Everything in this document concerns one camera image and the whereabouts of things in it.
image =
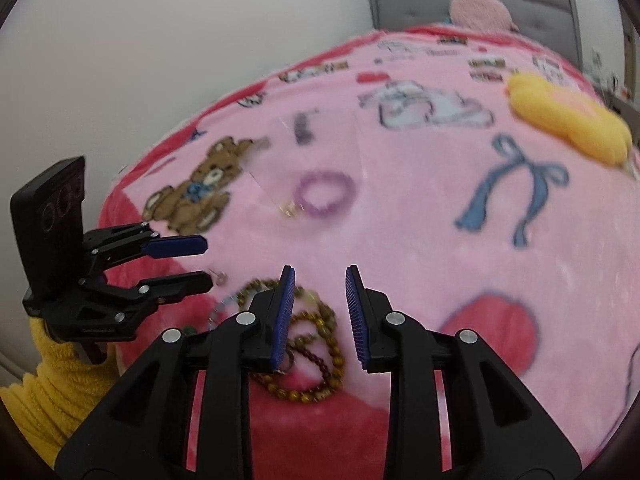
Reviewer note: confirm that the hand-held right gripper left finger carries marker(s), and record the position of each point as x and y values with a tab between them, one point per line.
281	325

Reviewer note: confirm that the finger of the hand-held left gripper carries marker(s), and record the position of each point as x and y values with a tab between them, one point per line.
175	246
180	284

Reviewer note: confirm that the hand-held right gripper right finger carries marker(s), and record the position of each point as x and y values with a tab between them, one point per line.
356	325

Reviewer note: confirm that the person's left forearm yellow sleeve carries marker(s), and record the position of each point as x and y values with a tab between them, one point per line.
45	395

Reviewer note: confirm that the small silver earring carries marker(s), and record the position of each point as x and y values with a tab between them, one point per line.
218	275

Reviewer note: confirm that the small gold earring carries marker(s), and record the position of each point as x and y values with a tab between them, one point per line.
290	208

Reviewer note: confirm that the pink printed blanket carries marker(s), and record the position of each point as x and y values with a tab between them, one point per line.
425	220

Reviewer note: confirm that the clear plastic bag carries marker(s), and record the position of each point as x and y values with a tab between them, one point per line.
272	160

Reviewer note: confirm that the dark hair clip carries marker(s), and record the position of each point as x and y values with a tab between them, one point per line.
303	129

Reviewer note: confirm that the yellow flower cushion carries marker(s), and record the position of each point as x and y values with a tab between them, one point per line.
565	115

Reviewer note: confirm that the grey padded headboard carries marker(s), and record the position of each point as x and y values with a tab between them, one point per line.
410	0

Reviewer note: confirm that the pink fluffy pillow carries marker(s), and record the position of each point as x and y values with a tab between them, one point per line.
480	7

